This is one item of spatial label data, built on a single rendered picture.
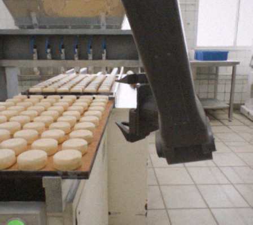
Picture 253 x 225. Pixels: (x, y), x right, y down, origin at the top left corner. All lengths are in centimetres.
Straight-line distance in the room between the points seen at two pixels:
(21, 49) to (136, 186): 84
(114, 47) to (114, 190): 67
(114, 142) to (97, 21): 55
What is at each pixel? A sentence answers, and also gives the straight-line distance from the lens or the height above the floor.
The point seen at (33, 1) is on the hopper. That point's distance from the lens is 122.
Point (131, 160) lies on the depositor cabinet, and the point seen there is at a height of 58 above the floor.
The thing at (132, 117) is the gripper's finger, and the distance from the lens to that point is 51.
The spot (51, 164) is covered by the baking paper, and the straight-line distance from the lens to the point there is 50.
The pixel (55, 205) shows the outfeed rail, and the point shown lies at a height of 85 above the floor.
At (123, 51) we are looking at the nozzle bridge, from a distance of 118.
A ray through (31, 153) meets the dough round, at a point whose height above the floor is 92.
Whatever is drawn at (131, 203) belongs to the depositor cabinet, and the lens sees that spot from 133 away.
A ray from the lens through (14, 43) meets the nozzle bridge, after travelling 129.
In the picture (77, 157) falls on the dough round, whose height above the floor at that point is 92.
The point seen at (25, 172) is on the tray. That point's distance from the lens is 46.
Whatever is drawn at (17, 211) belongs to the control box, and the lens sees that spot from 51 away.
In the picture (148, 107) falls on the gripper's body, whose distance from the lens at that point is 48.
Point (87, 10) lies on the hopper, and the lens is 117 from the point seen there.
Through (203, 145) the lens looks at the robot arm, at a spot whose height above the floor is 98.
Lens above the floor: 112
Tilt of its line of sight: 11 degrees down
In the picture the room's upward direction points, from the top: straight up
